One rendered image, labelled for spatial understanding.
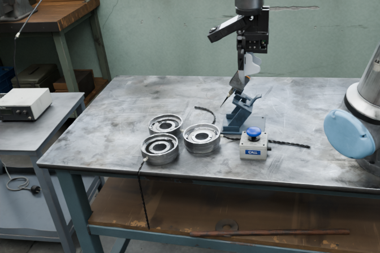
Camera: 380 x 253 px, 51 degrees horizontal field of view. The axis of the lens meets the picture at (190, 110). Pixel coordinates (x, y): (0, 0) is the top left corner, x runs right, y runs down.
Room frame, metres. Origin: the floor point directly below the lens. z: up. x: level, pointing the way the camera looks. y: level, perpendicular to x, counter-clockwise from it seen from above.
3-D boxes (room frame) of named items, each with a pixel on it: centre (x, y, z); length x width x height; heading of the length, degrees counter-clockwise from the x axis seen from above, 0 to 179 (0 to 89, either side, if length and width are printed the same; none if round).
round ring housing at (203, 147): (0.94, -0.03, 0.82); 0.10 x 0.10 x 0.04
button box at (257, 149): (0.88, -0.17, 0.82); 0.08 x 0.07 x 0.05; 73
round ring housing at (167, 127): (1.02, 0.08, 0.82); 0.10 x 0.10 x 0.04
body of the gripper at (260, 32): (1.01, -0.19, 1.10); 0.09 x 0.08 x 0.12; 74
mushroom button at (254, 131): (0.88, -0.16, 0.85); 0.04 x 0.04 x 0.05
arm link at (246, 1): (1.02, -0.18, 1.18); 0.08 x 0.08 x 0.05
